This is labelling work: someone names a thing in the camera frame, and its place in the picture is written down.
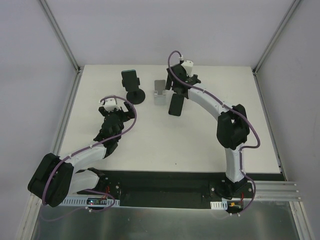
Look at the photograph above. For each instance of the aluminium frame post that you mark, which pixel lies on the aluminium frame post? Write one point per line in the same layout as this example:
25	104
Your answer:
59	34
276	35

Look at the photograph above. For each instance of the white cable duct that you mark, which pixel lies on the white cable duct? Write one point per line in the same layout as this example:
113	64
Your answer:
84	201
219	205

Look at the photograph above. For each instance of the black round-base phone stand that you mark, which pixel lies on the black round-base phone stand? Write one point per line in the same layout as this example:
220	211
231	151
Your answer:
136	97

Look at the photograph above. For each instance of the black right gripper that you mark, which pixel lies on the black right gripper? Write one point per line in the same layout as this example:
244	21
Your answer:
179	90

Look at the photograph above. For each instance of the right aluminium frame post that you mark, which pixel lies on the right aluminium frame post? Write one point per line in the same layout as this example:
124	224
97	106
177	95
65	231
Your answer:
276	35

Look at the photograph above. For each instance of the teal-edged black smartphone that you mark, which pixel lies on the teal-edged black smartphone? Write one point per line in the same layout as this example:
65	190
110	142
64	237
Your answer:
130	80

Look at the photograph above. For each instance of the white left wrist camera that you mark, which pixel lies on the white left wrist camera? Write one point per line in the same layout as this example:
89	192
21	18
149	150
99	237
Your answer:
109	104

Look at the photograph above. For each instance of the left white cable duct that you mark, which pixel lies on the left white cable duct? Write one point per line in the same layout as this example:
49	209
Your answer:
84	201

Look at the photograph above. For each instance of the silver folding phone stand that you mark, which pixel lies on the silver folding phone stand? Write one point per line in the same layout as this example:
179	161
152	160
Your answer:
160	92

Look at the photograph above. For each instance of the black phone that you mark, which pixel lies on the black phone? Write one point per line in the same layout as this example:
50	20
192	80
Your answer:
176	105

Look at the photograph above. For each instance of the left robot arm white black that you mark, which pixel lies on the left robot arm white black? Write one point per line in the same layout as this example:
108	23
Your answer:
57	177

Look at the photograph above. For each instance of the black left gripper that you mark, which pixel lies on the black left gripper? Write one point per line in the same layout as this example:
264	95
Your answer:
116	113

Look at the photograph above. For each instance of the aluminium rail extrusion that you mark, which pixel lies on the aluminium rail extrusion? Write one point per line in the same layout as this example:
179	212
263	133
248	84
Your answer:
277	191

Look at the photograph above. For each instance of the right white cable duct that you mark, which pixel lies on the right white cable duct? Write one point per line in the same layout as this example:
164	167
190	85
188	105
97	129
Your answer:
219	205

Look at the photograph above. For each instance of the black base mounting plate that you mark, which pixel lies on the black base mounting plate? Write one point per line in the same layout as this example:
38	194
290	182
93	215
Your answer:
181	190

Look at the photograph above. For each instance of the left aluminium frame post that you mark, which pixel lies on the left aluminium frame post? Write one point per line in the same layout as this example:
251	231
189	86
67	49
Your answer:
59	34

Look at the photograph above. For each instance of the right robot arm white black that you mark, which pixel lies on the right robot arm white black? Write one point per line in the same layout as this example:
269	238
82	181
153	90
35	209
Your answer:
232	130

